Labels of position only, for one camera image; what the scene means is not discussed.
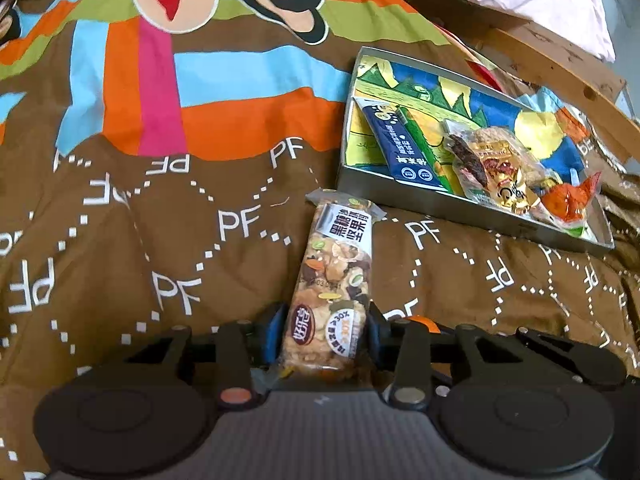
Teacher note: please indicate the pink bedsheet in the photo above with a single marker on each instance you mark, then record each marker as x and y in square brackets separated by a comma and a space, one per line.
[500, 0]

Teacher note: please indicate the nut bar packet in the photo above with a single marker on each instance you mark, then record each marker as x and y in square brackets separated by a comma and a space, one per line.
[330, 285]

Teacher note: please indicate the clear cereal bar packet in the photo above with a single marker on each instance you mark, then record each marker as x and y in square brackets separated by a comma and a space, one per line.
[492, 139]

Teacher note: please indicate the small clear snack packet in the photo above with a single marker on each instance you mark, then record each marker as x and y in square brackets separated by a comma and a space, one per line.
[465, 165]

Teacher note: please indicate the gold snack packet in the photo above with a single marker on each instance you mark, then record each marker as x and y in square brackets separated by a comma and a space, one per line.
[505, 180]

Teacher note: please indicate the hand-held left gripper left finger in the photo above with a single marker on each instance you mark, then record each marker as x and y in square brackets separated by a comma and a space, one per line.
[272, 332]

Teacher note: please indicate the grey tray with dinosaur picture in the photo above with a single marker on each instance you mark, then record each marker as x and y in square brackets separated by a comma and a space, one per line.
[425, 210]

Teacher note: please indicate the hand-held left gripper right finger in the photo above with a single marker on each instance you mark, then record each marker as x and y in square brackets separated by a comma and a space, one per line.
[374, 331]

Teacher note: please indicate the brown printed blanket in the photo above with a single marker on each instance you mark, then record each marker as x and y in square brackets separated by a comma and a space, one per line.
[150, 210]

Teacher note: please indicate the silver foil bag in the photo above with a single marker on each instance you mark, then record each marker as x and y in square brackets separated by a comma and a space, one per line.
[600, 135]

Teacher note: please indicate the long blue snack packet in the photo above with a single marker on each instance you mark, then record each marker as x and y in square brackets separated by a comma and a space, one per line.
[400, 145]

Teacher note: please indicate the orange snack packet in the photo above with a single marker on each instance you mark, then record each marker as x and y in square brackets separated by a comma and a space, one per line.
[565, 200]

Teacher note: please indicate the wooden bed frame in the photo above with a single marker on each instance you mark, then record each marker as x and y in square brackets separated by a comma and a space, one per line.
[550, 55]

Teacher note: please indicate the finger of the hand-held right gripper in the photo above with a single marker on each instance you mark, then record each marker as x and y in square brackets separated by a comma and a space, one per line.
[570, 355]

